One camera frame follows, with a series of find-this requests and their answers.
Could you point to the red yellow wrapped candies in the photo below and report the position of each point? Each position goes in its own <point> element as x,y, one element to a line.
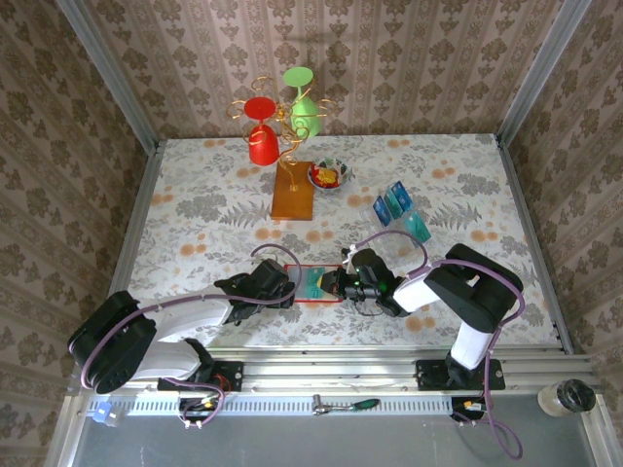
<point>323,177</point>

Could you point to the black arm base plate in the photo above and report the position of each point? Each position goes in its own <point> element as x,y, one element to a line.
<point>233,374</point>
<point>428,374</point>

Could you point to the blue credit card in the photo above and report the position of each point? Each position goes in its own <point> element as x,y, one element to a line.
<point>399,192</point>
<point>381,210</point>

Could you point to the clear acrylic card stand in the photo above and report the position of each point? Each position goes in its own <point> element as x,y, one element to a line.
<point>370,221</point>

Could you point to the patterned ceramic bowl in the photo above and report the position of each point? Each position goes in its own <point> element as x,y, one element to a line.
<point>344,170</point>

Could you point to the floral tablecloth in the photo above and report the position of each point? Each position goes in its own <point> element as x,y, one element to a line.
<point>219,170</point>

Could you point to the clear jar black lid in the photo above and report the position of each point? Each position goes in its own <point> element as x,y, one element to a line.
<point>574,395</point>

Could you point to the green wine glass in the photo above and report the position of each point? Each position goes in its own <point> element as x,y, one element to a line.
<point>304,114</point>

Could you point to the aluminium side rail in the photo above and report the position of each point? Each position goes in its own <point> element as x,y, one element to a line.
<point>530,219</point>
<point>141,204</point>

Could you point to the blue plastic connector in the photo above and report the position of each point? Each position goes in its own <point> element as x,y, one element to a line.
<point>101,413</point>

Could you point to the black connector board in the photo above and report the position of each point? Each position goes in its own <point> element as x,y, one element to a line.
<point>467,408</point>
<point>199,408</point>

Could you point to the red card holder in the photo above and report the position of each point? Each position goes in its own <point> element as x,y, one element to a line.
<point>298,287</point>

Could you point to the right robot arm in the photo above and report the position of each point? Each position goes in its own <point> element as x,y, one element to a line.
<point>414,294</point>

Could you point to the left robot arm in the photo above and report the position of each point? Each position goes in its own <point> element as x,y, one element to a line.
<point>190,313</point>

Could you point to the teal credit card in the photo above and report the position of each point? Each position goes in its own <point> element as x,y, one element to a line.
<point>418,226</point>
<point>392,203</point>
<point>314,287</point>

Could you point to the red wine glass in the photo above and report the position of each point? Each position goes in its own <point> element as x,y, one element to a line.
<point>263,146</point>

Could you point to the aluminium corner post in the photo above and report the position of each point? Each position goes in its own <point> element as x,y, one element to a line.
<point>112,73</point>
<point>540,68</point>

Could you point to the grey metal tray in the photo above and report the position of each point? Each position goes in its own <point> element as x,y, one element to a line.
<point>316,442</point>

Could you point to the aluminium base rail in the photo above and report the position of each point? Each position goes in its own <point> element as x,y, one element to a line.
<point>331,370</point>

